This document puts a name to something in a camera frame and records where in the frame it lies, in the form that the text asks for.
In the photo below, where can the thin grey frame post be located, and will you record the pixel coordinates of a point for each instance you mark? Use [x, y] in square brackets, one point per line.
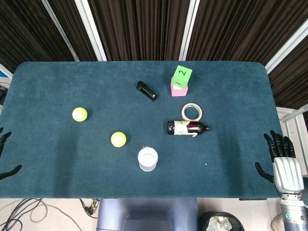
[60, 30]

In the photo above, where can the clear plastic cup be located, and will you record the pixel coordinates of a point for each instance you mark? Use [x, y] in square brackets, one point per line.
[148, 158]

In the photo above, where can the black trash bin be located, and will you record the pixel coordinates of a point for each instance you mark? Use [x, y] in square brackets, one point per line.
[221, 221]

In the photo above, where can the beige round floor object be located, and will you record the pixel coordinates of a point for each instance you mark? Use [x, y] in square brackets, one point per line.
[276, 222]

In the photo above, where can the green numbered foam cube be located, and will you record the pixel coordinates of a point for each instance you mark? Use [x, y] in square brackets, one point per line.
[182, 75]

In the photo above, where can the beige tape roll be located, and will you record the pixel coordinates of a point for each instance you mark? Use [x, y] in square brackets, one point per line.
[184, 115]

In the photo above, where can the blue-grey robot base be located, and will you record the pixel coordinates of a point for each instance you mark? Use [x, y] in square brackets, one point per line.
[146, 214]

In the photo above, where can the blue table cloth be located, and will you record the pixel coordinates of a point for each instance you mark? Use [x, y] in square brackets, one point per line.
[72, 168]

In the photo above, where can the dark brown curtain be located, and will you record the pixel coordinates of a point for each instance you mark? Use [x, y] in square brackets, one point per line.
[144, 29]

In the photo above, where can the wide white frame post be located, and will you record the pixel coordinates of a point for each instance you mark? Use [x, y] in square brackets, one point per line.
[91, 30]

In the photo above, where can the pink foam cube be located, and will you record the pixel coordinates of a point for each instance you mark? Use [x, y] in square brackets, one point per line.
[179, 92]

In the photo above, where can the yellow tennis ball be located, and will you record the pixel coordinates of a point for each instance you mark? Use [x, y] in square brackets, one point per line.
[79, 114]
[118, 139]

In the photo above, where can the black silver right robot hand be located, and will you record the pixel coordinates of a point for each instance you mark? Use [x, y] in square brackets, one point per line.
[287, 172]

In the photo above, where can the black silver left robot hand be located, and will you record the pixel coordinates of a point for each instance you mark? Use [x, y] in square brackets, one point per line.
[3, 139]

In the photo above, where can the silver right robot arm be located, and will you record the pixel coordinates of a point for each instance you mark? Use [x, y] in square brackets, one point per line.
[294, 211]

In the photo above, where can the black stapler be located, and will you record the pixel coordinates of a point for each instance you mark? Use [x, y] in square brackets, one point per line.
[146, 91]

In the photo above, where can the blue white board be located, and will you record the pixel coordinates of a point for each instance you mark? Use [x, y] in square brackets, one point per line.
[4, 73]

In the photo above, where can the brown labelled plastic bottle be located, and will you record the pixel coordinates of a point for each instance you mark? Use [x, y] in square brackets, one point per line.
[185, 128]

